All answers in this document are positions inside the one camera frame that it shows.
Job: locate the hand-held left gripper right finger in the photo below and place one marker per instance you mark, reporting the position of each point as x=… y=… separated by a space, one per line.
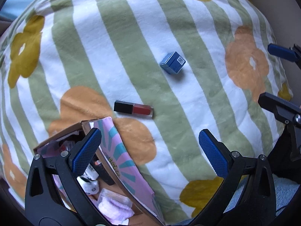
x=212 y=155

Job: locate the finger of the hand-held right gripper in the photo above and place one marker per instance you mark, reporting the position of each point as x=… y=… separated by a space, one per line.
x=281 y=51
x=275 y=103

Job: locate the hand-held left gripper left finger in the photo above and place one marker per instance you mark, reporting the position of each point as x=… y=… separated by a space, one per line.
x=85 y=153

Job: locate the floss pick box red label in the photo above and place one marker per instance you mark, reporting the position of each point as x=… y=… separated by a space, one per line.
x=63 y=147

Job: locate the cardboard box with pink print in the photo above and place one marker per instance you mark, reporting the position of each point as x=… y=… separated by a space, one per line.
x=127 y=167

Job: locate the clear plastic box white label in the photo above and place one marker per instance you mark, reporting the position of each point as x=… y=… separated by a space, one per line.
x=110 y=194

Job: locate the clear bag of pink item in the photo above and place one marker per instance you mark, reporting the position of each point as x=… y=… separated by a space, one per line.
x=115 y=210

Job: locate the red lipstick with black cap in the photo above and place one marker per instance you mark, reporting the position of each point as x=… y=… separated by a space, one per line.
x=138 y=109

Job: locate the small blue box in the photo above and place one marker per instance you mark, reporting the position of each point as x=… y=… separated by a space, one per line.
x=172 y=63

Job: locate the light blue fuzzy rug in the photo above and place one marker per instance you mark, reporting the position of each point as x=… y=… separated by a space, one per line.
x=284 y=190

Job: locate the striped flower print blanket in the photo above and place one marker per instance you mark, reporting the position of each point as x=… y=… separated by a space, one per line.
x=141 y=28

